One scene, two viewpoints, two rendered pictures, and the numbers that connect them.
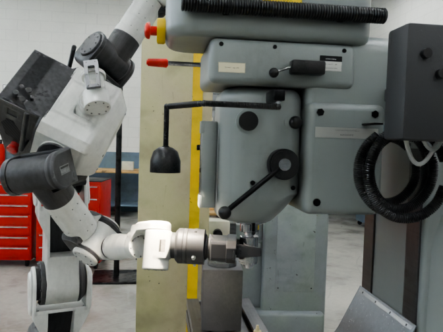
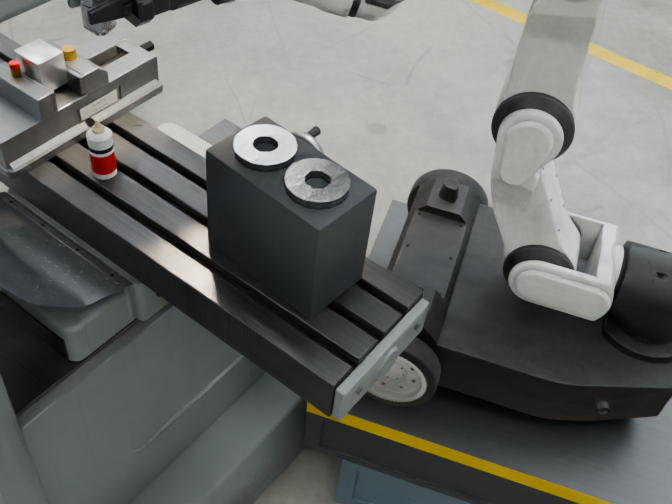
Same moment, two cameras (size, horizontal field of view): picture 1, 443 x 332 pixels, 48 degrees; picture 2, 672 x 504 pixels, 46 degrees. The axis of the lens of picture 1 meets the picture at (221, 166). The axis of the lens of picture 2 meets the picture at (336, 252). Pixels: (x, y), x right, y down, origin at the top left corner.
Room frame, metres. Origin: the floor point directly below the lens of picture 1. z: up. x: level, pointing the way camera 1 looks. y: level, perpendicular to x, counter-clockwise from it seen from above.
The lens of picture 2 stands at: (2.17, -0.61, 1.85)
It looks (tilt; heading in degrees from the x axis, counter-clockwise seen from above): 46 degrees down; 129
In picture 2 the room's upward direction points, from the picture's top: 8 degrees clockwise
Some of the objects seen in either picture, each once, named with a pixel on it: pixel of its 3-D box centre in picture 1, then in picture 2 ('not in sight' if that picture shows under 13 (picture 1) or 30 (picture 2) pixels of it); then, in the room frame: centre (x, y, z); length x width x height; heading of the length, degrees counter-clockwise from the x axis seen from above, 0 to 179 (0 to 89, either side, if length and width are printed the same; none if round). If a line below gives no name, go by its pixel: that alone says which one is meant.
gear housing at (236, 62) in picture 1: (271, 70); not in sight; (1.24, -0.12, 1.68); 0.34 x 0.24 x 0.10; 98
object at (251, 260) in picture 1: (248, 251); (97, 6); (1.24, -0.07, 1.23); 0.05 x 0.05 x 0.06
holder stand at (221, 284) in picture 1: (220, 287); (287, 213); (1.58, -0.01, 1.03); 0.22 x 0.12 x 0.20; 3
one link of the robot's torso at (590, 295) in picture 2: not in sight; (564, 260); (1.79, 0.60, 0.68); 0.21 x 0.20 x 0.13; 27
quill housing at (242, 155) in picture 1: (253, 155); not in sight; (1.24, -0.08, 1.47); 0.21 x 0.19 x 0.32; 8
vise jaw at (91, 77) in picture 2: not in sight; (70, 65); (1.06, -0.04, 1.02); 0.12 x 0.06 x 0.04; 9
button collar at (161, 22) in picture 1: (161, 31); not in sight; (1.21, 0.15, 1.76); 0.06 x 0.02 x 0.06; 8
